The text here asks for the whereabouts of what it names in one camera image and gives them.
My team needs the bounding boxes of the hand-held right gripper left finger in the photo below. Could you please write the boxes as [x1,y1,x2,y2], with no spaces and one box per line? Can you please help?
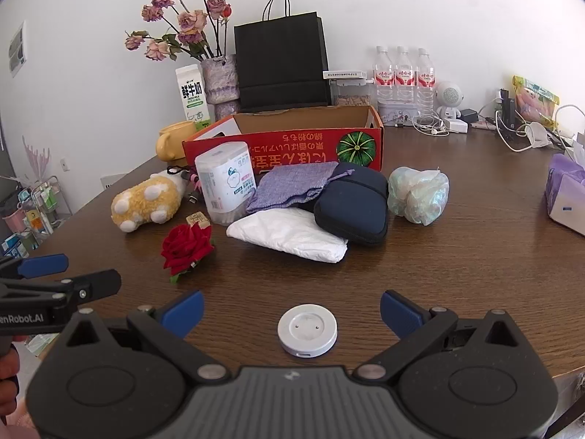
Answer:
[61,290,230,383]

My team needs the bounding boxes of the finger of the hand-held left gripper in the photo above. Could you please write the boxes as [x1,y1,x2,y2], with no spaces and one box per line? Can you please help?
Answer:
[0,254,69,281]
[0,270,122,309]

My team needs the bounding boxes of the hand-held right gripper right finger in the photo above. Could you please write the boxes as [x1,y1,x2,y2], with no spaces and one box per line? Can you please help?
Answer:
[353,290,522,383]

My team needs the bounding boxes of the red rose flower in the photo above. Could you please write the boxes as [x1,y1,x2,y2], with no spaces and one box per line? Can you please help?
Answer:
[161,224,215,284]

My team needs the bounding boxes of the white round charger puck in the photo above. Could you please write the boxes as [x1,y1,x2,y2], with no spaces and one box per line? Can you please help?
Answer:
[277,304,338,357]

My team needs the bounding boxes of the yellow white plush toy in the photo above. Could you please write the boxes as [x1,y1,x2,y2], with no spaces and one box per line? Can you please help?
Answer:
[112,171,188,232]

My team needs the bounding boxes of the navy zip case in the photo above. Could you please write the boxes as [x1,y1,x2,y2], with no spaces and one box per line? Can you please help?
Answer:
[314,162,389,246]

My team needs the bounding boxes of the translucent plastic bag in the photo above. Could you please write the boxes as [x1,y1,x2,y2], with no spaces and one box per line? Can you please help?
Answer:
[388,166,450,226]

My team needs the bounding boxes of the white tissue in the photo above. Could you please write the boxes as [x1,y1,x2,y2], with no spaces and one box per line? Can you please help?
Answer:
[226,208,349,263]

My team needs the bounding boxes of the clear cotton swab container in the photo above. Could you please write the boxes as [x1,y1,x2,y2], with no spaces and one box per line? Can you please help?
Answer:
[195,142,257,226]

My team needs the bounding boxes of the purple woven pouch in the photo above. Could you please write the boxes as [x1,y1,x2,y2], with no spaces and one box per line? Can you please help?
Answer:
[247,161,355,215]

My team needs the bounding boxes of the red cardboard box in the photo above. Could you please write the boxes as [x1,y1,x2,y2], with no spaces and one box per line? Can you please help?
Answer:
[183,104,384,180]

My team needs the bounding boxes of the person's left hand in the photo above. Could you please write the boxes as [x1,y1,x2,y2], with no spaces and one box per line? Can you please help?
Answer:
[0,336,21,417]

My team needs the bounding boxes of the person's pink clothing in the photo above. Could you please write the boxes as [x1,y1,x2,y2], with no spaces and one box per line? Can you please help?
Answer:
[0,414,39,439]

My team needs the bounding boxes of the yellow mug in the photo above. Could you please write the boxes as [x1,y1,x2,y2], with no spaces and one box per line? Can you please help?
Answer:
[156,121,199,162]

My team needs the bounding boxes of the white earphones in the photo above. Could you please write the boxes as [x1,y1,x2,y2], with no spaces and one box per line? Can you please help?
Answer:
[411,113,451,136]

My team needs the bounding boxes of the printed tin box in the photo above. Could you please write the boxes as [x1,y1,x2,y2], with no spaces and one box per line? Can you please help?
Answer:
[378,101,419,127]

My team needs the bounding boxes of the purple tissue pack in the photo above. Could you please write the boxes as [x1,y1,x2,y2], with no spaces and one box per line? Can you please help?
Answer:
[545,153,585,230]

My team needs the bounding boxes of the white milk carton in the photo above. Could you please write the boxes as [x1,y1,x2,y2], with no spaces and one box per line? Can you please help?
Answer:
[176,65,213,131]

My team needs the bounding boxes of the clear seed container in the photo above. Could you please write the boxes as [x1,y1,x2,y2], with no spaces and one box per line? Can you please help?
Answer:
[329,78,373,107]

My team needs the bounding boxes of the white robot speaker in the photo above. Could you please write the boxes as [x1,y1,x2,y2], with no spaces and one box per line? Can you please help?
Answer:
[434,81,467,120]

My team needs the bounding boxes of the white plug adapter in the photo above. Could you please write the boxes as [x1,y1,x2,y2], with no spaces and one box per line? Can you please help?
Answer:
[521,121,552,148]

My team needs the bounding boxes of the black upright stand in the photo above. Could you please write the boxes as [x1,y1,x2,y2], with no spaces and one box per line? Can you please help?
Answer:
[496,89,519,134]

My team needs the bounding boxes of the purple speckled vase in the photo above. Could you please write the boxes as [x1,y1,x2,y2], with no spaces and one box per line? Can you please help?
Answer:
[201,54,239,120]

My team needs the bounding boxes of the yellow pink snack packet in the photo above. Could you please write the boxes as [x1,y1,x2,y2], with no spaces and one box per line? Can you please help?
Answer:
[512,75,561,131]

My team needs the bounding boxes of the black paper bag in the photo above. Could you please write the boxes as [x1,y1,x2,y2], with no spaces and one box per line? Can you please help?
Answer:
[234,0,332,113]

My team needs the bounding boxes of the dried pink roses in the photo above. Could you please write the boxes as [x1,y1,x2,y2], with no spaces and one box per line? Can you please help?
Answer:
[125,0,234,62]

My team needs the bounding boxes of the wire shelf rack with boxes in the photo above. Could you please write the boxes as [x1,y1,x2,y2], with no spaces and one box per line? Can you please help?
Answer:
[0,176,74,258]

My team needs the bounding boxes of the white charging cable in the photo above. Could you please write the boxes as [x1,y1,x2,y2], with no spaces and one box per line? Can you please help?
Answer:
[475,98,585,153]

